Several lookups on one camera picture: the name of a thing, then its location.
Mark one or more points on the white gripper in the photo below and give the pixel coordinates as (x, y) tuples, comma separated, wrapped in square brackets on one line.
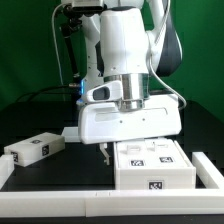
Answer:
[(103, 122)]

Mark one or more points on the white cabinet door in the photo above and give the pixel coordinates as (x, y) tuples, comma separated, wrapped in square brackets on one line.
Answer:
[(164, 153), (131, 155)]

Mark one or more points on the white cabinet box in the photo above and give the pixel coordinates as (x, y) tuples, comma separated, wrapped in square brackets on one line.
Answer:
[(154, 178)]

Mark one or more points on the white cabinet top block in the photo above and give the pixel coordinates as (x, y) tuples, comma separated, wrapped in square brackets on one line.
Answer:
[(31, 150)]

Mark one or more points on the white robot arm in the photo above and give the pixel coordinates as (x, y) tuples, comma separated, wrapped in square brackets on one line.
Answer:
[(127, 43)]

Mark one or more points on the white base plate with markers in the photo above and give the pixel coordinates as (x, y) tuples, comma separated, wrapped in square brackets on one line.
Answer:
[(71, 134)]

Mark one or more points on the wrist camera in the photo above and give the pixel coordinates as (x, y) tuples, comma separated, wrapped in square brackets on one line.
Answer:
[(110, 91)]

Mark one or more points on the white U-shaped boundary frame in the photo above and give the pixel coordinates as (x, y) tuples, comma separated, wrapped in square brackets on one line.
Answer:
[(208, 200)]

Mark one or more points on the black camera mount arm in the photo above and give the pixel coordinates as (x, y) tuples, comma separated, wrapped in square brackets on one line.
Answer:
[(71, 26)]

